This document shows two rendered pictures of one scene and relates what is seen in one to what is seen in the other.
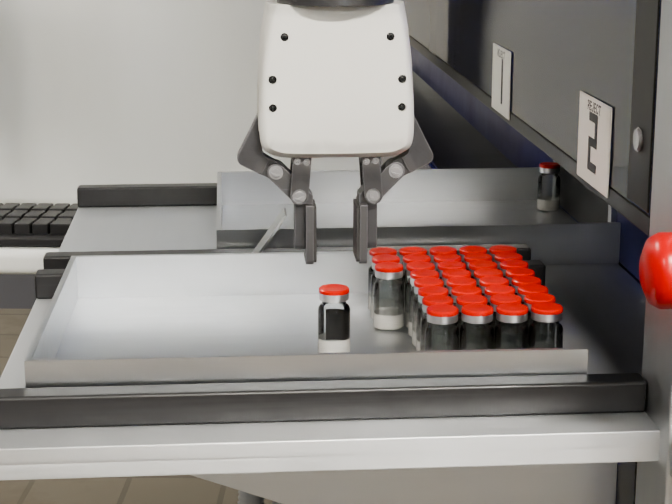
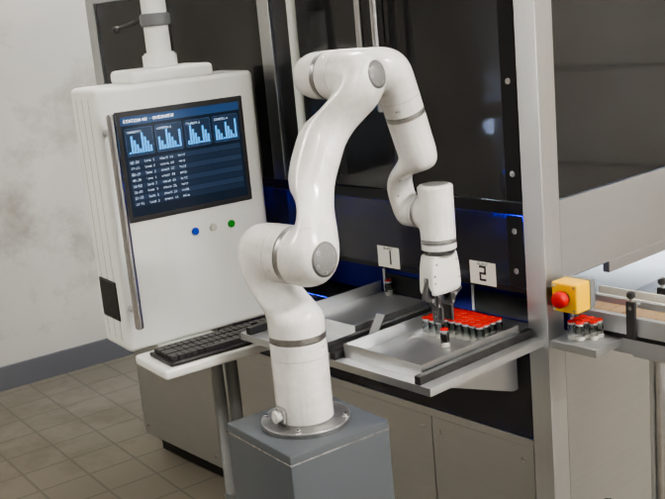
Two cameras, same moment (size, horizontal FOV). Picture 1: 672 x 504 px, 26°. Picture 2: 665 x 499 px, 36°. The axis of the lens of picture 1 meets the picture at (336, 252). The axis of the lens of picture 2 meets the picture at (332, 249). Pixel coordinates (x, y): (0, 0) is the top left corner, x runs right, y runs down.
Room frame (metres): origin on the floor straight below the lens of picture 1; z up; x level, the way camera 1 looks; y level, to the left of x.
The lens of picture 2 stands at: (-0.80, 1.57, 1.70)
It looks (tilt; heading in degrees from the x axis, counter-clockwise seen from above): 13 degrees down; 324
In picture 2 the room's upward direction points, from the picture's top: 5 degrees counter-clockwise
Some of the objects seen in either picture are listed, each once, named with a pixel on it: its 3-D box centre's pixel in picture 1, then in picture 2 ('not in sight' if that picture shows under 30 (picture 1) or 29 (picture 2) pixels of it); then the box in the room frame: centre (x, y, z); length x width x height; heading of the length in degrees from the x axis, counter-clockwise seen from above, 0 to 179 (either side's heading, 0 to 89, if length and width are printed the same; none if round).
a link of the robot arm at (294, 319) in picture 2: not in sight; (281, 280); (0.91, 0.47, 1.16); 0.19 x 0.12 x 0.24; 8
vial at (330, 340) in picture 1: (334, 322); (444, 338); (0.94, 0.00, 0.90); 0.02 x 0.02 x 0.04
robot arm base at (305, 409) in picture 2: not in sight; (302, 379); (0.88, 0.47, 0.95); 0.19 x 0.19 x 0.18
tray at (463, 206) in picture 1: (401, 213); (368, 307); (1.31, -0.06, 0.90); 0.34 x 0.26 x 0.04; 94
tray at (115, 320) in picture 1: (300, 321); (431, 341); (0.97, 0.02, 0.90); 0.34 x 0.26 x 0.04; 94
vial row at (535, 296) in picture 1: (522, 306); (474, 321); (0.98, -0.13, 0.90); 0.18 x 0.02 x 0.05; 4
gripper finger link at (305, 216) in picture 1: (291, 211); (434, 310); (0.94, 0.03, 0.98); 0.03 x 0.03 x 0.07; 4
